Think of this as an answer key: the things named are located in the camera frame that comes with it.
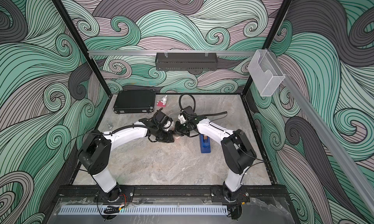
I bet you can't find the blue tape dispenser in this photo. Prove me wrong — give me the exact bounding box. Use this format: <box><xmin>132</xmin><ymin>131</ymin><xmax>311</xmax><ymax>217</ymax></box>
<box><xmin>199</xmin><ymin>134</ymin><xmax>211</xmax><ymax>153</ymax></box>

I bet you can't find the small pink white figurine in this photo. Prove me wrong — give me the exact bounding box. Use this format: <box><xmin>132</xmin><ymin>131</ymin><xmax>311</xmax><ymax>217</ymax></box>
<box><xmin>156</xmin><ymin>95</ymin><xmax>167</xmax><ymax>108</ymax></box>

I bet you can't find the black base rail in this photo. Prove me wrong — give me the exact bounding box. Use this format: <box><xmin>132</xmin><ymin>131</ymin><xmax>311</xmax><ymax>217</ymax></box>
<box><xmin>56</xmin><ymin>185</ymin><xmax>288</xmax><ymax>203</ymax></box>

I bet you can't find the white slotted cable duct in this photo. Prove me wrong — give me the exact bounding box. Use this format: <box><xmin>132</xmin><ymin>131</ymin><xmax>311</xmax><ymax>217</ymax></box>
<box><xmin>58</xmin><ymin>205</ymin><xmax>228</xmax><ymax>216</ymax></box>

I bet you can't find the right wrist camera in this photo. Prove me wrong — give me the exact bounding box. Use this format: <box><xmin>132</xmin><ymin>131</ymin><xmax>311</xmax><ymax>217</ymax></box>
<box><xmin>178</xmin><ymin>114</ymin><xmax>187</xmax><ymax>124</ymax></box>

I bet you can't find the black hard case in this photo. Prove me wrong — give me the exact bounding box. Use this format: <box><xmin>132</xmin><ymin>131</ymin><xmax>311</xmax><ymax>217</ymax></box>
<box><xmin>113</xmin><ymin>90</ymin><xmax>156</xmax><ymax>114</ymax></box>

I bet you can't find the aluminium wall rail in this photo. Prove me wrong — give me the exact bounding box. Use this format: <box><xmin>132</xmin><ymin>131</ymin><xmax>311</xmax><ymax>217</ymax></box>
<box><xmin>87</xmin><ymin>50</ymin><xmax>256</xmax><ymax>57</ymax></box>

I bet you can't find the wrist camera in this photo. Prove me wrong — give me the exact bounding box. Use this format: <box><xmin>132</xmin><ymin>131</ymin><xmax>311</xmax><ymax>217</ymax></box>
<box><xmin>178</xmin><ymin>114</ymin><xmax>187</xmax><ymax>124</ymax></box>
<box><xmin>163</xmin><ymin>121</ymin><xmax>174</xmax><ymax>131</ymax></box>

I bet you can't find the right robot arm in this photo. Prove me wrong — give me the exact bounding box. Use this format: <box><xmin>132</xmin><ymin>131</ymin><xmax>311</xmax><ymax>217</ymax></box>
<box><xmin>174</xmin><ymin>106</ymin><xmax>257</xmax><ymax>203</ymax></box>

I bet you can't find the clear acrylic wall bin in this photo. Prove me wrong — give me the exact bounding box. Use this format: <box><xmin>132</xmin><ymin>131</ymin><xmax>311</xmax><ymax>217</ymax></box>
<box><xmin>248</xmin><ymin>50</ymin><xmax>285</xmax><ymax>97</ymax></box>

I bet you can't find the black perforated wall shelf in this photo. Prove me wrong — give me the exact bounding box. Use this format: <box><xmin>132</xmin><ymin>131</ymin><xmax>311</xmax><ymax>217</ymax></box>
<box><xmin>155</xmin><ymin>53</ymin><xmax>218</xmax><ymax>72</ymax></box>

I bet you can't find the orange ceramic mug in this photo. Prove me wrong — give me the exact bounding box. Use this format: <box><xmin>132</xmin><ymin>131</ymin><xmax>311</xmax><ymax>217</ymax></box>
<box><xmin>173</xmin><ymin>133</ymin><xmax>181</xmax><ymax>143</ymax></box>

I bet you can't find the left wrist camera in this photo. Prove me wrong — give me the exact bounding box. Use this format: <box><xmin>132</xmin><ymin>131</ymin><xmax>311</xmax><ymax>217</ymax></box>
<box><xmin>163</xmin><ymin>121</ymin><xmax>174</xmax><ymax>131</ymax></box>

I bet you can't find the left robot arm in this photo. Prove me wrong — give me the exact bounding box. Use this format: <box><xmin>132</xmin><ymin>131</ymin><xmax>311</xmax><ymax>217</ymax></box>
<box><xmin>78</xmin><ymin>110</ymin><xmax>174</xmax><ymax>202</ymax></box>

